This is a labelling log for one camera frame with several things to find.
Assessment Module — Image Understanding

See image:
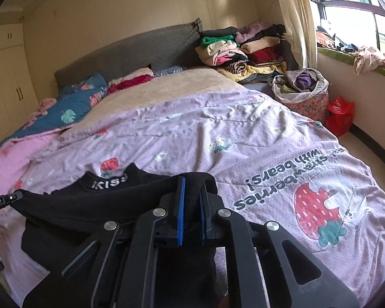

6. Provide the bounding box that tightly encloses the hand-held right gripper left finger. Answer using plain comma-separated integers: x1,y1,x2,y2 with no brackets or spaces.
22,175,187,308

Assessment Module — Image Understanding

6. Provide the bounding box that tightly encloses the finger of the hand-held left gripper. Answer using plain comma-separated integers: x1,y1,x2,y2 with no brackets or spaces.
0,190,24,214

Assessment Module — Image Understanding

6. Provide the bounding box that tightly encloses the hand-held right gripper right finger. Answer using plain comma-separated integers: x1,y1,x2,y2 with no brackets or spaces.
199,180,360,308

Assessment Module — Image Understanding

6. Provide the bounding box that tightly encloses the black long-sleeved sweater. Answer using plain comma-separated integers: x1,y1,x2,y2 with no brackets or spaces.
9,163,226,308

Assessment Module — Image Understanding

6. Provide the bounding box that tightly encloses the pile of folded clothes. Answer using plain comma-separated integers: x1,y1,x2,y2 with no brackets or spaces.
194,21,292,82

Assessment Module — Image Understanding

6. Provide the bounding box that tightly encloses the clothes heap on windowsill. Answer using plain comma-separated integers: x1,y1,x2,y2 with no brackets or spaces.
316,19,385,74

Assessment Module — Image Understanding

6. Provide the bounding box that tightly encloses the pink blanket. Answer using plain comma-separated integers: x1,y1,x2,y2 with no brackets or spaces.
0,98,65,199

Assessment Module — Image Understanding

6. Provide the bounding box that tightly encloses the purple strawberry print quilt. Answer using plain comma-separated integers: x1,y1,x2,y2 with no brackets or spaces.
0,88,385,308

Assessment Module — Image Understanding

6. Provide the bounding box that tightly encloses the blue leaf print quilt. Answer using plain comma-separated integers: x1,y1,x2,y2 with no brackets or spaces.
0,72,109,151

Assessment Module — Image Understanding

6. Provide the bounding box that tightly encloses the beige blanket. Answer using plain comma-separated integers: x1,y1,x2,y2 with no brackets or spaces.
83,67,241,126

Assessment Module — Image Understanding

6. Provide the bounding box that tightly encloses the cream wardrobe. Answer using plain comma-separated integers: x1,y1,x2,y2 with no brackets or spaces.
0,22,39,151

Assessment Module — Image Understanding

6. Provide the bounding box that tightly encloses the red cloth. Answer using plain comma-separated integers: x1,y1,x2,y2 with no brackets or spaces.
107,74,155,94

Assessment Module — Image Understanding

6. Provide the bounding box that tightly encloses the floral laundry basket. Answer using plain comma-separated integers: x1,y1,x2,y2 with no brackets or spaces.
269,68,331,123

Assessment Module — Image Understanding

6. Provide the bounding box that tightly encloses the grey padded headboard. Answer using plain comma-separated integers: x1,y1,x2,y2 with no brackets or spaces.
54,17,203,89

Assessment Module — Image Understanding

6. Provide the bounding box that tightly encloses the red plastic bag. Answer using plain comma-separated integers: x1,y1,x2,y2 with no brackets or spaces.
325,96,355,137

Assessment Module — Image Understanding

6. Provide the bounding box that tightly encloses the green windowsill mat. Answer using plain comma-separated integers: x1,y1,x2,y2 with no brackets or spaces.
317,46,385,81

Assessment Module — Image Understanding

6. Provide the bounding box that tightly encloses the cream curtain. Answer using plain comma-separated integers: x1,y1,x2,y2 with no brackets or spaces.
269,0,320,71

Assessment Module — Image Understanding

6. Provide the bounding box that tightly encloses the window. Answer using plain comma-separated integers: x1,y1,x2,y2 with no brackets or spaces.
310,0,385,53

